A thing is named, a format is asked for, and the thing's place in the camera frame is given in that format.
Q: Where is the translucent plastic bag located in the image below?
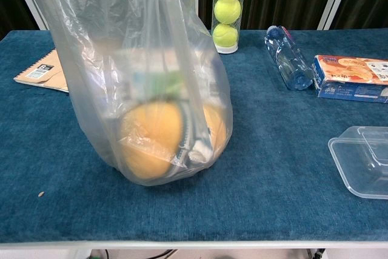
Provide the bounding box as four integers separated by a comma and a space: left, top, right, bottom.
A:
18, 0, 233, 187

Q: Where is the small round orange bread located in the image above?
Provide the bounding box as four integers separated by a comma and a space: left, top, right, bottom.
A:
201, 104, 227, 156

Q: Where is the white green carton box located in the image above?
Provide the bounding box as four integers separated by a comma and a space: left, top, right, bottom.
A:
115, 48, 219, 105

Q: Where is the large round orange bread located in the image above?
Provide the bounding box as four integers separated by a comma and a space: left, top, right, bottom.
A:
119, 103, 184, 180

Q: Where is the yellow tennis ball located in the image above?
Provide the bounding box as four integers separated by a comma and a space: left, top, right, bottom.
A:
213, 0, 242, 25
212, 24, 239, 48

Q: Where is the blue table cloth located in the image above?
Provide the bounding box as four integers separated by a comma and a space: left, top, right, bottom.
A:
0, 28, 388, 243

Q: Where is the clear plastic water bottle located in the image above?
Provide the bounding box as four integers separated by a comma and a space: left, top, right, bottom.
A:
264, 25, 313, 91

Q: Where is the orange blue tissue pack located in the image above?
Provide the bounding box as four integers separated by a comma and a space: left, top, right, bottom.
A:
312, 55, 388, 104

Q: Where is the brown spiral notebook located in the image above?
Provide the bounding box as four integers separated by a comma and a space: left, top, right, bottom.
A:
13, 48, 70, 93

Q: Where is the clear plastic food container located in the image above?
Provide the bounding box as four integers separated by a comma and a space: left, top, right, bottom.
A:
328, 125, 388, 200

